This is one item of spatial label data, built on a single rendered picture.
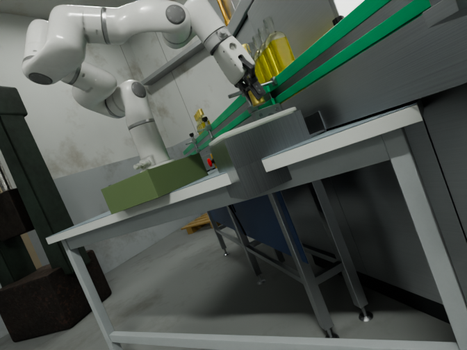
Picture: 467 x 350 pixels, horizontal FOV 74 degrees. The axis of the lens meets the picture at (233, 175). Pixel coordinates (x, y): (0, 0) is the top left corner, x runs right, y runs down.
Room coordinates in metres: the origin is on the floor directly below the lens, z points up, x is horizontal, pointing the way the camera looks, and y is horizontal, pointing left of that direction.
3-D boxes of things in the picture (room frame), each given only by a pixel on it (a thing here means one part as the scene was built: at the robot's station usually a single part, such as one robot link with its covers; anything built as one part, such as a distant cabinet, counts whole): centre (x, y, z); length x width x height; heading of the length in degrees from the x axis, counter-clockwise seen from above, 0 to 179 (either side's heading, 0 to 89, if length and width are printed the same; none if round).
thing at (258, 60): (1.11, -0.25, 0.99); 0.06 x 0.06 x 0.21; 16
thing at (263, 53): (1.06, -0.27, 0.99); 0.06 x 0.06 x 0.21; 17
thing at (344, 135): (1.64, -0.14, 0.73); 1.58 x 1.52 x 0.04; 55
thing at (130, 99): (1.10, 0.24, 1.07); 0.13 x 0.10 x 0.16; 55
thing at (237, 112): (1.85, 0.09, 0.93); 1.75 x 0.01 x 0.08; 16
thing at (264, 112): (0.99, -0.17, 0.85); 0.09 x 0.04 x 0.07; 106
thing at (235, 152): (0.86, -0.12, 0.79); 0.27 x 0.17 x 0.08; 106
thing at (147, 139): (1.08, 0.24, 0.92); 0.16 x 0.13 x 0.15; 150
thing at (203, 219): (4.21, 0.27, 0.05); 1.15 x 0.79 x 0.10; 55
